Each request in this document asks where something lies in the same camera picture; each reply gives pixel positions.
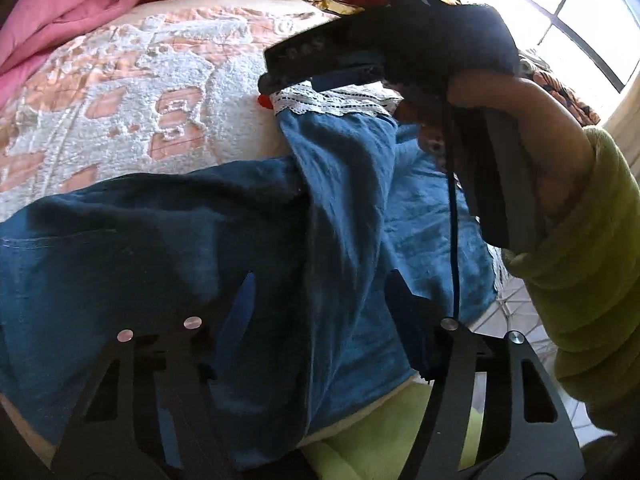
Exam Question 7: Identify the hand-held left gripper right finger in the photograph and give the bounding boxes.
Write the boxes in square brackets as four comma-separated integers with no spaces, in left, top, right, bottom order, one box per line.
[385,269,586,480]

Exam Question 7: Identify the blue denim pants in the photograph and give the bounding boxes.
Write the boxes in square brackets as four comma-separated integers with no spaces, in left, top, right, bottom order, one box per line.
[0,82,506,466]

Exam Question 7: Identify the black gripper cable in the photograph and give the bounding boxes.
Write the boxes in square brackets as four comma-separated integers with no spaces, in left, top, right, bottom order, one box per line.
[445,105,463,323]

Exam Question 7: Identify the person's right hand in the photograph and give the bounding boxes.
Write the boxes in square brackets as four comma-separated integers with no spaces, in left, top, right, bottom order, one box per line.
[400,67,598,241]

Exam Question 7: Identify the pink white printed blanket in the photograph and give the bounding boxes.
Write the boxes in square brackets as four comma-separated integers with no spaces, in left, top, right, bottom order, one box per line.
[0,0,401,223]

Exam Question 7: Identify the person's green garment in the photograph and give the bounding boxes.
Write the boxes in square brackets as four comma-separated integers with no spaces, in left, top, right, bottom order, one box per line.
[300,384,485,470]

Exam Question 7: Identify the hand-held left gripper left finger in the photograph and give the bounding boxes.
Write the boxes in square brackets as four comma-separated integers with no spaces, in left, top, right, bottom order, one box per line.
[52,270,258,480]

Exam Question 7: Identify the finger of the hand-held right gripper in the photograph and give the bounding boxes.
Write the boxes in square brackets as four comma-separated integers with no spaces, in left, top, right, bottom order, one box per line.
[263,16,387,80]
[258,61,387,98]

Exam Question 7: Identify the person's right forearm green sleeve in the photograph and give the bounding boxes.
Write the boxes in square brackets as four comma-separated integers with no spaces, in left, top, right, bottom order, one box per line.
[502,127,640,436]

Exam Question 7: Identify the pink quilt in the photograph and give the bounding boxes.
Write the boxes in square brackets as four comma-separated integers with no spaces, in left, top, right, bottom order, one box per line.
[0,0,147,105]

